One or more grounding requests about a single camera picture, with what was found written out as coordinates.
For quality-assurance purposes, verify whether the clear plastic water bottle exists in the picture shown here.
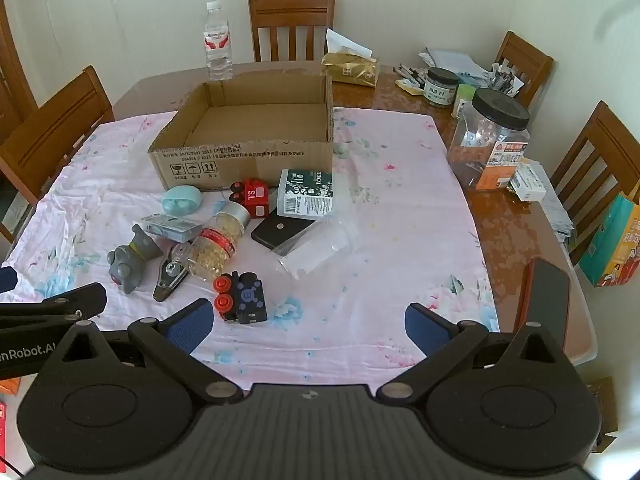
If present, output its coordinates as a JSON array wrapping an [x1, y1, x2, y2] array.
[[202, 1, 234, 82]]

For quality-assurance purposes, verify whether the brown carton on floor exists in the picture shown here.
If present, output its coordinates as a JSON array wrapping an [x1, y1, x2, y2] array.
[[582, 376, 619, 453]]

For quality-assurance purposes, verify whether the pile of white papers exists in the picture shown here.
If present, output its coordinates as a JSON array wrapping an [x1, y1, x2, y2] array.
[[419, 47, 493, 86]]

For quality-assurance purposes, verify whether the phone in red case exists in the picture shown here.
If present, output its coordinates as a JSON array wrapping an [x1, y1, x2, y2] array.
[[515, 256, 572, 356]]

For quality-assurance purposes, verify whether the colourful paper bag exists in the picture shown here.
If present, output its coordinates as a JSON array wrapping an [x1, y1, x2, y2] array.
[[579, 192, 640, 288]]

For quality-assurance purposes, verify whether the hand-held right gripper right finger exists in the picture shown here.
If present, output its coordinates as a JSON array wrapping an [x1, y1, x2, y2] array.
[[378, 302, 573, 406]]

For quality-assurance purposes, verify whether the wooden chair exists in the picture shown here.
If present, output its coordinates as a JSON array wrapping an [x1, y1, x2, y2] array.
[[0, 0, 39, 128], [550, 101, 640, 266], [494, 31, 555, 93], [0, 65, 116, 243], [248, 0, 336, 63]]

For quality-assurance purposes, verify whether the small jar with black lid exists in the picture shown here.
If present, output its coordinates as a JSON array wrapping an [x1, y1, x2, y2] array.
[[424, 67, 460, 108]]

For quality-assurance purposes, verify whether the black wallet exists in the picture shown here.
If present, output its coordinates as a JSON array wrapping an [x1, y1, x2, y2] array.
[[251, 208, 317, 251]]

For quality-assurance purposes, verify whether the white medicine box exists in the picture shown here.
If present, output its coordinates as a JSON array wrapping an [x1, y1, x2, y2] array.
[[507, 157, 551, 203]]

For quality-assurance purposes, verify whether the small clear card pack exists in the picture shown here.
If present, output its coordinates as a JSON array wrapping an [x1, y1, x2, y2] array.
[[140, 213, 198, 242]]

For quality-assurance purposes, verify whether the clear plastic cup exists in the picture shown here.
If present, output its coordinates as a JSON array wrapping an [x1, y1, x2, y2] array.
[[270, 212, 358, 281]]

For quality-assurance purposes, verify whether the light blue oval case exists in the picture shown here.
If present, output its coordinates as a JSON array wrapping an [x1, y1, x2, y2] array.
[[161, 185, 202, 216]]

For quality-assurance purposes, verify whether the holder full of pens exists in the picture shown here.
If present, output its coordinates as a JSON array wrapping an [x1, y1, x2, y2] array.
[[487, 62, 523, 97]]

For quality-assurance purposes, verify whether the pink floral cloth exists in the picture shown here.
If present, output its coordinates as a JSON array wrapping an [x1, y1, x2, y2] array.
[[2, 107, 501, 391]]

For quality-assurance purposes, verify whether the large clear jar black lid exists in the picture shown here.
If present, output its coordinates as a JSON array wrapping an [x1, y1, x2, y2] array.
[[446, 87, 531, 192]]

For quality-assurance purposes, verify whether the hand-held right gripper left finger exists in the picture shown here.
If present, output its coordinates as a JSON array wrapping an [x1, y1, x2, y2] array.
[[47, 299, 240, 404]]

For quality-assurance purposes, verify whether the black cube with red caps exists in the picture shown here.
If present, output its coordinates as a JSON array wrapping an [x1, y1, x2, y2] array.
[[212, 270, 268, 325]]

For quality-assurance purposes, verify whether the bunch of loose pens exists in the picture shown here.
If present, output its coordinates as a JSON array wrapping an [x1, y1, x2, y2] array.
[[395, 64, 431, 96]]

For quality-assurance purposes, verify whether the gold tissue pack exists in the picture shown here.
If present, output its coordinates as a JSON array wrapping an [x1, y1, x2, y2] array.
[[321, 28, 381, 88]]

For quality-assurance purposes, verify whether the clear bottle of yellow capsules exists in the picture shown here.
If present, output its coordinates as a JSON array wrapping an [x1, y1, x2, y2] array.
[[189, 201, 251, 281]]

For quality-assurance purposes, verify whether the grey correction tape dispenser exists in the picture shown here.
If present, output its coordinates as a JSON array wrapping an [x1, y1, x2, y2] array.
[[152, 242, 196, 302]]

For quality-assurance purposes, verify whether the green lidded container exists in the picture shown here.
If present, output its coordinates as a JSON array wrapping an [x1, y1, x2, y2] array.
[[452, 83, 477, 120]]

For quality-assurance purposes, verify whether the wooden chair back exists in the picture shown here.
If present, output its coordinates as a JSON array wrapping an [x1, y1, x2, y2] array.
[[248, 0, 336, 63]]

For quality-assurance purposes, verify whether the brown cardboard box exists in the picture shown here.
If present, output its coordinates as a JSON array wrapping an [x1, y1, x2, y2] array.
[[147, 74, 335, 192]]

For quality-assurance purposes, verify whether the stack of clear packets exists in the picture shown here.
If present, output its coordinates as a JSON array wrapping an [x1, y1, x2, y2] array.
[[539, 180, 577, 247]]

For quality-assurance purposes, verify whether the red toy train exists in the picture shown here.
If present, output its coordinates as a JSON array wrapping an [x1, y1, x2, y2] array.
[[227, 177, 271, 218]]

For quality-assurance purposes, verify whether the green and white box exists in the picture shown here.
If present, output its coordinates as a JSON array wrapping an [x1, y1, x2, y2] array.
[[276, 168, 333, 218]]

